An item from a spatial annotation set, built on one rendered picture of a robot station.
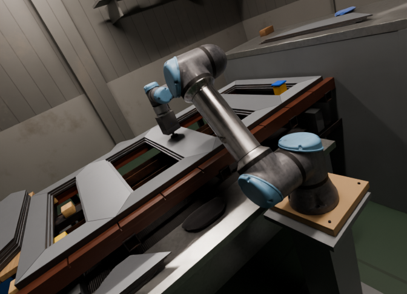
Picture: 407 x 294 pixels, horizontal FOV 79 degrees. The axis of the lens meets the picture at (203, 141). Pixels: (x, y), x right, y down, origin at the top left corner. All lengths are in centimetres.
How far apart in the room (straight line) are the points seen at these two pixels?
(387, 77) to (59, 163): 365
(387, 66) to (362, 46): 14
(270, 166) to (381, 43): 87
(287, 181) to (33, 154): 350
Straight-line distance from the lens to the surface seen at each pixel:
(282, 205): 89
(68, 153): 390
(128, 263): 96
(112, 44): 407
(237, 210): 96
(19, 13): 396
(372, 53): 140
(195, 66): 77
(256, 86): 172
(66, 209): 135
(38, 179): 394
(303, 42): 155
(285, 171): 68
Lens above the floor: 131
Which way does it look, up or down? 23 degrees down
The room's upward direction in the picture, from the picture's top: 23 degrees counter-clockwise
